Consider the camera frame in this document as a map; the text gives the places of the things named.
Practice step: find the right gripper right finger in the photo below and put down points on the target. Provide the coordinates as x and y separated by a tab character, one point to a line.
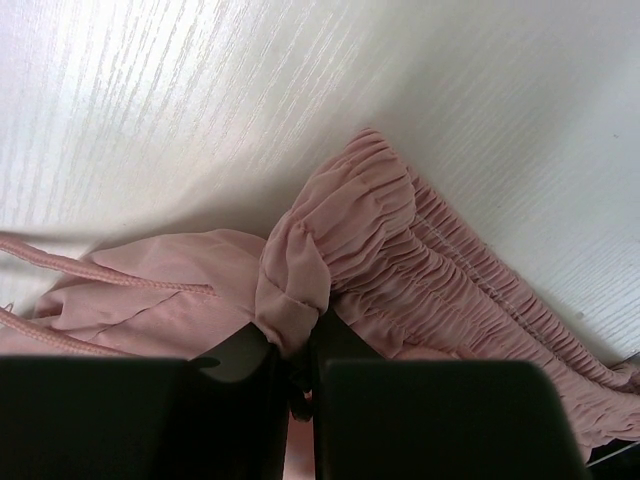
430	419

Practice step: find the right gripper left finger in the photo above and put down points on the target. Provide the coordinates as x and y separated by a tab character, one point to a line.
222	415

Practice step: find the pink trousers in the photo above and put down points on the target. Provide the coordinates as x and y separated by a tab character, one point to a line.
366	239

